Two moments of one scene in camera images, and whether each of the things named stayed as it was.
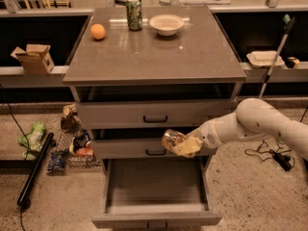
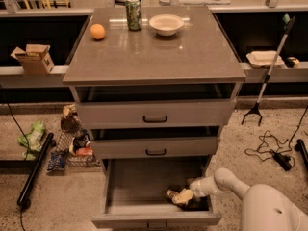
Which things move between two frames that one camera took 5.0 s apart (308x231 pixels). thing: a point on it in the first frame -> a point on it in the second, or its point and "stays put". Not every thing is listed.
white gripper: [207, 136] -> [197, 188]
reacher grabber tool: [288, 21] stays put
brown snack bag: [70, 120] stays put
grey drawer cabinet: [138, 74] stays put
